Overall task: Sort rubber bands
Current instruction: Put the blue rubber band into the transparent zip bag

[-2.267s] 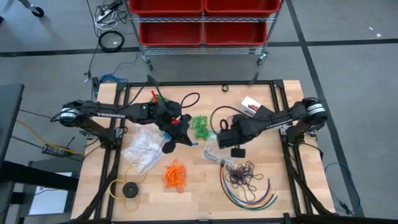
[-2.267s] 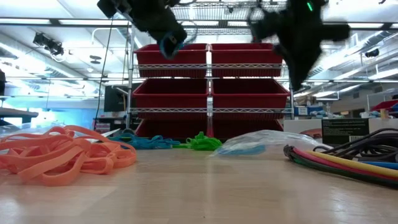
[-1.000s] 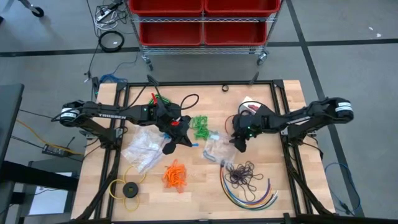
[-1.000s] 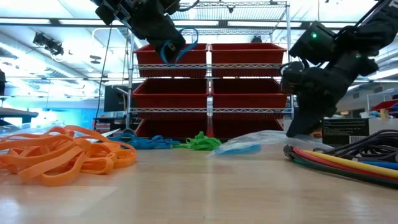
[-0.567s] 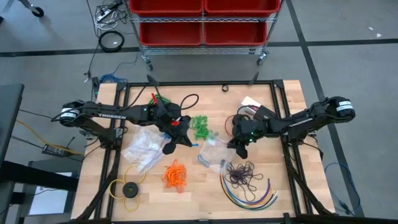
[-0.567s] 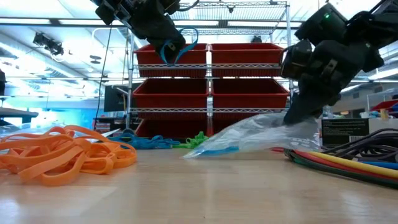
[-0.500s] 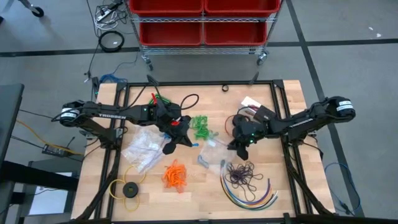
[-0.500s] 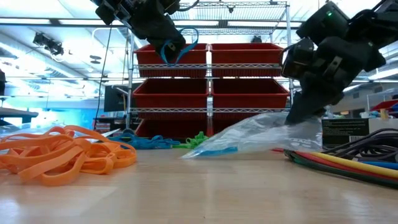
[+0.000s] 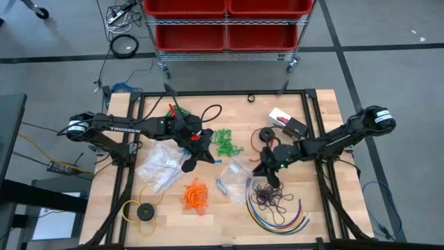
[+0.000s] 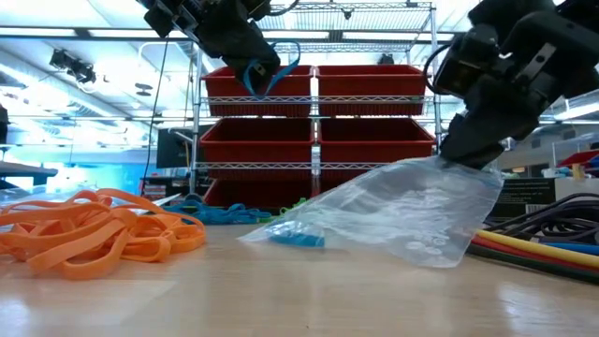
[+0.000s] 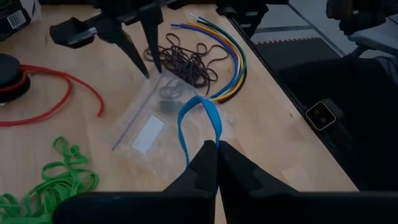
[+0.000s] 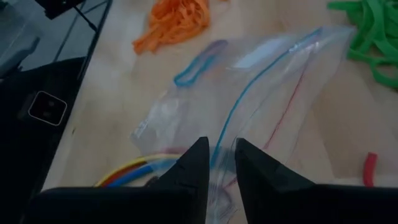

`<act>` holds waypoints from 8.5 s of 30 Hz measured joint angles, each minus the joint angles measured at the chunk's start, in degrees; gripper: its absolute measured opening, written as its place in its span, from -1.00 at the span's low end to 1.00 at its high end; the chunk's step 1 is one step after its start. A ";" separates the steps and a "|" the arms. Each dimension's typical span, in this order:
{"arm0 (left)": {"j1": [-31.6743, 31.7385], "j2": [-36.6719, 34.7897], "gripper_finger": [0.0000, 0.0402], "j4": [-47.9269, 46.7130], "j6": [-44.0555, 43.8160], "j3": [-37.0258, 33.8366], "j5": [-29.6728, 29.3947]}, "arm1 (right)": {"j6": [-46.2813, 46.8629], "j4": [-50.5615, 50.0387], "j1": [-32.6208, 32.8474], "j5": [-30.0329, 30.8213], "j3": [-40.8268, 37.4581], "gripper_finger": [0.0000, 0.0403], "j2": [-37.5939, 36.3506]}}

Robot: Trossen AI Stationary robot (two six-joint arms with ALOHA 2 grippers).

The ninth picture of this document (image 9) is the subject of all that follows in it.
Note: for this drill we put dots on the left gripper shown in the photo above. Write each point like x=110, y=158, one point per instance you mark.
x=194, y=137

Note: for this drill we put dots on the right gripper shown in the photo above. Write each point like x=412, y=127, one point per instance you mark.
x=275, y=159

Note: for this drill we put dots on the clear zip bag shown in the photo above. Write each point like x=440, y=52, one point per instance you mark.
x=236, y=177

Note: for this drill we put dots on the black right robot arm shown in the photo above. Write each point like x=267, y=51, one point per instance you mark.
x=347, y=135

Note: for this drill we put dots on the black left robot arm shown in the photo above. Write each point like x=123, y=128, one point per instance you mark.
x=121, y=123

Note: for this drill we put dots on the dark brown rubber band pile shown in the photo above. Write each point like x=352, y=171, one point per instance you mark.
x=267, y=198

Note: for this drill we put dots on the green rubber band pile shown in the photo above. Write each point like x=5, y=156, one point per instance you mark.
x=225, y=142

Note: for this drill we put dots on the orange rubber band pile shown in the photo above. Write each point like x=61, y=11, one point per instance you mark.
x=195, y=198

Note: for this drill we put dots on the clear plastic bag pile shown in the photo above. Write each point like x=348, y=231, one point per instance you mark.
x=159, y=166

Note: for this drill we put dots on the green square collapsible container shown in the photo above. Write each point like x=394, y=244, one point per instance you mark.
x=184, y=112

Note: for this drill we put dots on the coloured tube bundle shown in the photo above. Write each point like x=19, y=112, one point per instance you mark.
x=277, y=231

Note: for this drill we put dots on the white box hot dog print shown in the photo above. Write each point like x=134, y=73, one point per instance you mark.
x=277, y=116

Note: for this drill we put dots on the small black tape roll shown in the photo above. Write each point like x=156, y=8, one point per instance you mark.
x=248, y=98

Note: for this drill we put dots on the small black device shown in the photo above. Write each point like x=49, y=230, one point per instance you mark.
x=107, y=93

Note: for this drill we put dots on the red plastic bin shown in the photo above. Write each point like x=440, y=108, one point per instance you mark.
x=190, y=36
x=187, y=7
x=270, y=7
x=262, y=36

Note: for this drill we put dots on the black power brick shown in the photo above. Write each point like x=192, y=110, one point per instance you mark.
x=59, y=167

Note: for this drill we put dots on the white power strip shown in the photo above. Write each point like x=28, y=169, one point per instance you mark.
x=114, y=17

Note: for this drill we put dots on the black desk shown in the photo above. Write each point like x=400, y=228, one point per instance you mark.
x=10, y=132

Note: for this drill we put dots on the black rolling workbench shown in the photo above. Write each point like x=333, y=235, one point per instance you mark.
x=42, y=14

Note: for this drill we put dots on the black aluminium table frame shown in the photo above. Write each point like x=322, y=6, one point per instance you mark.
x=222, y=93

